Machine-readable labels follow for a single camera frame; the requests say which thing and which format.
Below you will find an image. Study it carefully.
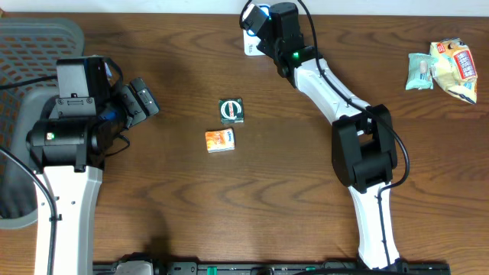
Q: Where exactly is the orange small snack box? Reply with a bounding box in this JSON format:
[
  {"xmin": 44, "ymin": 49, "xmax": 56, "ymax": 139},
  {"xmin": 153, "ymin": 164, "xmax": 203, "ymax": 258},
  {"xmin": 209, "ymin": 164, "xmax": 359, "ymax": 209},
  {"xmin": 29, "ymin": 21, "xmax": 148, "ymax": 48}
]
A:
[{"xmin": 205, "ymin": 128, "xmax": 235, "ymax": 153}]

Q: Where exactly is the round green label package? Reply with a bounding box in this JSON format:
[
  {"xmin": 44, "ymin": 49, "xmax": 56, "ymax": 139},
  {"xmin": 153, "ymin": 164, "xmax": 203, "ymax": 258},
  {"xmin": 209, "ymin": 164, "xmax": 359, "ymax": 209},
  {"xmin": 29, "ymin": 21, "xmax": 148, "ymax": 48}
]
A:
[{"xmin": 219, "ymin": 99, "xmax": 244, "ymax": 125}]

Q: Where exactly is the teal snack packet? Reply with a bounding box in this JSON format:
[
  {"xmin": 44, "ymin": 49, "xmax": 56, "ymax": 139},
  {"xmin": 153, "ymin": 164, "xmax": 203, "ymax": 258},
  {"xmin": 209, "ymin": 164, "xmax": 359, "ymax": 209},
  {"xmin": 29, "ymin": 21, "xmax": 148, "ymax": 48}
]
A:
[{"xmin": 405, "ymin": 53, "xmax": 438, "ymax": 90}]

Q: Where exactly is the white blue snack bag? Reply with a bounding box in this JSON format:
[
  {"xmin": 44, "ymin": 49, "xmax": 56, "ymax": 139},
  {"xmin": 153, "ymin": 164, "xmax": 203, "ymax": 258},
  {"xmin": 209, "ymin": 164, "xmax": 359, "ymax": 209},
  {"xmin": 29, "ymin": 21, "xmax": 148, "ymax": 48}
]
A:
[{"xmin": 429, "ymin": 37, "xmax": 478, "ymax": 105}]

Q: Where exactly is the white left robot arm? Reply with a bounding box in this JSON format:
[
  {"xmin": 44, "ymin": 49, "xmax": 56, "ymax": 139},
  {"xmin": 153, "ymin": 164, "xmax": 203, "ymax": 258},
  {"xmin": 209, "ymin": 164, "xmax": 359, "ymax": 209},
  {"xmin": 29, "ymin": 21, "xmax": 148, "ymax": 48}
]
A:
[{"xmin": 33, "ymin": 164, "xmax": 165, "ymax": 274}]

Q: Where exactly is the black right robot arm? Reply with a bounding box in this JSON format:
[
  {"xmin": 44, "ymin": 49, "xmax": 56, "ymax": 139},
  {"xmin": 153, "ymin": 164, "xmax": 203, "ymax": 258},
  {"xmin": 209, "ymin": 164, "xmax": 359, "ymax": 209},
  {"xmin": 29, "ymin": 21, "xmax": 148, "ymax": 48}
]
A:
[{"xmin": 272, "ymin": 46, "xmax": 400, "ymax": 269}]

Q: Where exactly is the white barcode scanner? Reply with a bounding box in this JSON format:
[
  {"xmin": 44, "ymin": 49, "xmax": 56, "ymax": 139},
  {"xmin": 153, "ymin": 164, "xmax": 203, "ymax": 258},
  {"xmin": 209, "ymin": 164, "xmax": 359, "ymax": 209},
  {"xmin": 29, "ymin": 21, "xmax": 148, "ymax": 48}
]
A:
[{"xmin": 243, "ymin": 4, "xmax": 270, "ymax": 57}]

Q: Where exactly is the grey plastic mesh basket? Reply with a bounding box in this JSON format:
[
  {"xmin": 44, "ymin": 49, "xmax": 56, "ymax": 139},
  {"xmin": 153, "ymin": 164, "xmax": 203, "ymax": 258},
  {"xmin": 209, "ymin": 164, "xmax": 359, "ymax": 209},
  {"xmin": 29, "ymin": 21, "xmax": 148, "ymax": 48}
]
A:
[{"xmin": 1, "ymin": 18, "xmax": 85, "ymax": 229}]

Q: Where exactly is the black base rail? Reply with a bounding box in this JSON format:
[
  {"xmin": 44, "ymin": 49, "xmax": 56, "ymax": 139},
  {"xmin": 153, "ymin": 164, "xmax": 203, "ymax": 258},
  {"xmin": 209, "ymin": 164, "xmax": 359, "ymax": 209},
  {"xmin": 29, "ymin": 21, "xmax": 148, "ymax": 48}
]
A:
[{"xmin": 92, "ymin": 254, "xmax": 451, "ymax": 275}]

